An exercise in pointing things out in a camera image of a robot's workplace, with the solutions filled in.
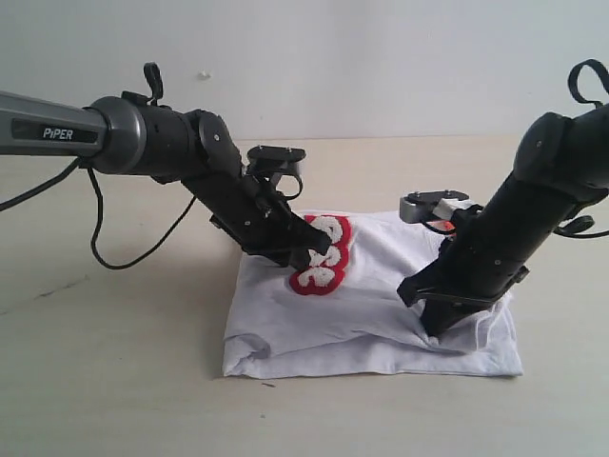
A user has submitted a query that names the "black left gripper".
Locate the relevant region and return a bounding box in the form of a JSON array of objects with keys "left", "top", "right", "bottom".
[{"left": 183, "top": 172, "right": 331, "bottom": 271}]

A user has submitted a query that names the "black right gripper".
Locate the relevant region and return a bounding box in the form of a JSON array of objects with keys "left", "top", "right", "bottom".
[{"left": 397, "top": 204, "right": 531, "bottom": 337}]

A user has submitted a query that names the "white t-shirt red lettering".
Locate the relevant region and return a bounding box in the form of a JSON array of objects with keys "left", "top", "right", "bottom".
[{"left": 222, "top": 210, "right": 523, "bottom": 380}]

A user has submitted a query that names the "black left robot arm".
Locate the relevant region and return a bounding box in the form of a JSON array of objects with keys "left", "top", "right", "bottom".
[{"left": 1, "top": 92, "right": 332, "bottom": 270}]

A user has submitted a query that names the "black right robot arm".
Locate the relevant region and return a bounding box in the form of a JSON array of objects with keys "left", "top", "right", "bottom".
[{"left": 398, "top": 106, "right": 608, "bottom": 337}]

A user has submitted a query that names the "orange neck tag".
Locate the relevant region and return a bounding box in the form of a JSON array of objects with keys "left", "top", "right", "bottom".
[{"left": 430, "top": 220, "right": 455, "bottom": 231}]

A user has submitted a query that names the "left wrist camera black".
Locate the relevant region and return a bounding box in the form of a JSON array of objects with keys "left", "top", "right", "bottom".
[{"left": 246, "top": 145, "right": 306, "bottom": 177}]

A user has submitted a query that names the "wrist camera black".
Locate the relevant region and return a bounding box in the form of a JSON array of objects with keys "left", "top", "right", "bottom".
[
  {"left": 399, "top": 189, "right": 474, "bottom": 224},
  {"left": 246, "top": 145, "right": 306, "bottom": 177}
]

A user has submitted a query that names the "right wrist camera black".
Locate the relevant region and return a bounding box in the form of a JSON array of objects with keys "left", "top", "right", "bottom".
[{"left": 399, "top": 189, "right": 474, "bottom": 224}]

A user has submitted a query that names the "black left camera cable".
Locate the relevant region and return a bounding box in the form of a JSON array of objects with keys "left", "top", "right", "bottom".
[{"left": 0, "top": 159, "right": 199, "bottom": 271}]

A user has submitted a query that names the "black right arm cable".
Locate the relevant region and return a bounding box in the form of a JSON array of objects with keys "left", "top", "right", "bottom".
[{"left": 566, "top": 59, "right": 609, "bottom": 109}]

